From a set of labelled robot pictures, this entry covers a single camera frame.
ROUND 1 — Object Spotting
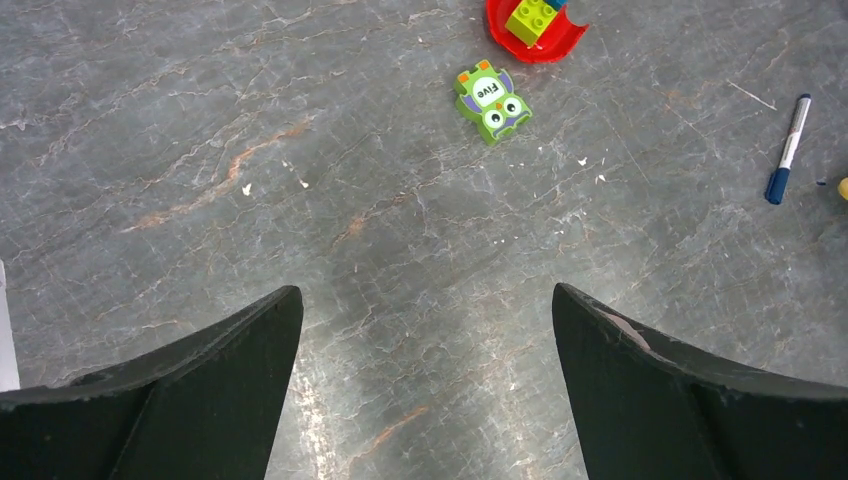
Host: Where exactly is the lime green toy brick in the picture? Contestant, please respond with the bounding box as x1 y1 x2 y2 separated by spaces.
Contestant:
505 0 558 47

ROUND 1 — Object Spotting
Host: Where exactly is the red toy boat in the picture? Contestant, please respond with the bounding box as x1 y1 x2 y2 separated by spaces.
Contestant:
484 0 589 64

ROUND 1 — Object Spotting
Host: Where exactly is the blue toy brick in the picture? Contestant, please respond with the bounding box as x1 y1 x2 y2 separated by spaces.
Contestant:
545 0 568 12

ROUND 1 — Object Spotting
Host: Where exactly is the blue whiteboard marker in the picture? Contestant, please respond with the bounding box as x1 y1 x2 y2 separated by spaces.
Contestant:
764 93 812 205

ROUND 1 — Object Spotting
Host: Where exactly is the green owl toy block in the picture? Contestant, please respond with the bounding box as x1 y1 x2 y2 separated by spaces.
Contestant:
453 60 533 145

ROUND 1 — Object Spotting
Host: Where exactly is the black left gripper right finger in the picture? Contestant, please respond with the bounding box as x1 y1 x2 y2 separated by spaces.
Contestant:
552 283 847 479

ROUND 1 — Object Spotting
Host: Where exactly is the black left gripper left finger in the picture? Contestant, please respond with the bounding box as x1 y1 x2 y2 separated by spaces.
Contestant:
1 286 304 479

